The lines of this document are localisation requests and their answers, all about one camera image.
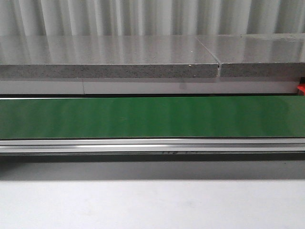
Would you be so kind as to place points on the grey stone counter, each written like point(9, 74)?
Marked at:
point(152, 64)

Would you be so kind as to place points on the green conveyor belt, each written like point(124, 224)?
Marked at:
point(122, 117)

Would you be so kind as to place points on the red plastic object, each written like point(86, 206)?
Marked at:
point(301, 87)

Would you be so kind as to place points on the white pleated curtain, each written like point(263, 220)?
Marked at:
point(150, 17)

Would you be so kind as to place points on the aluminium conveyor frame rail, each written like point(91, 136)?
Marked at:
point(154, 149)

